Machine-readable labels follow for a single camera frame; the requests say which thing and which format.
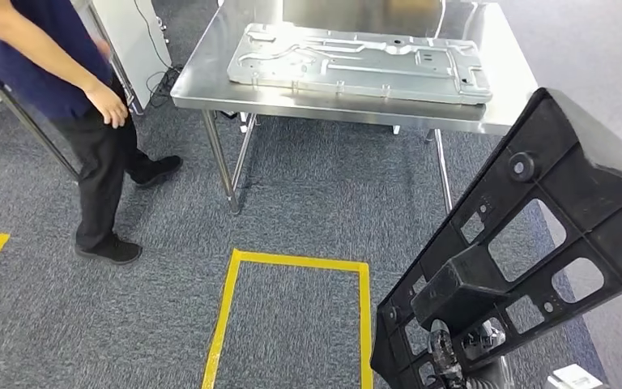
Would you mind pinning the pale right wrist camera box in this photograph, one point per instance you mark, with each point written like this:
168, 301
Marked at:
574, 378

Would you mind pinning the stamped sheet metal panel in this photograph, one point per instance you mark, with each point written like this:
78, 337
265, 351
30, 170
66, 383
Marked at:
354, 70

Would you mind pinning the black plastic plate frame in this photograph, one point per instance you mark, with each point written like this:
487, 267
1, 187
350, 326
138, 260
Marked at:
595, 188

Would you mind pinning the person's hand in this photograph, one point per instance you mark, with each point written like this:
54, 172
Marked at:
108, 104

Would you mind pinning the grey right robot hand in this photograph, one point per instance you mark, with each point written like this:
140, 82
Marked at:
477, 378

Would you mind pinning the person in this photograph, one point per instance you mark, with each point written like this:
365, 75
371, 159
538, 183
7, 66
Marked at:
102, 161

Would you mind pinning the stainless steel workbench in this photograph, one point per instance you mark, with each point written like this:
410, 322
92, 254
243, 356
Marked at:
209, 80

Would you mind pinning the person's forearm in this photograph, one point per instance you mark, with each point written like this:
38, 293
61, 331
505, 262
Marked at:
32, 48

